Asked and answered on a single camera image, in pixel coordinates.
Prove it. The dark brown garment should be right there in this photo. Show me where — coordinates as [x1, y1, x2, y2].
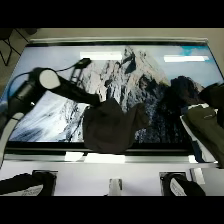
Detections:
[81, 97, 150, 155]

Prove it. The black garment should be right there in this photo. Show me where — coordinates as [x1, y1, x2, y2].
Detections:
[199, 82, 224, 130]

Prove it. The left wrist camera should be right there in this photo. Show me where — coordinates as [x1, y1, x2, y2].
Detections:
[69, 57, 93, 88]

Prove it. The black cable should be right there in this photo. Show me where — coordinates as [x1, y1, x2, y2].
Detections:
[6, 70, 35, 102]
[55, 61, 82, 73]

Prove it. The silver frame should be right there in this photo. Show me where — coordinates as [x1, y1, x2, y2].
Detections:
[0, 146, 224, 197]

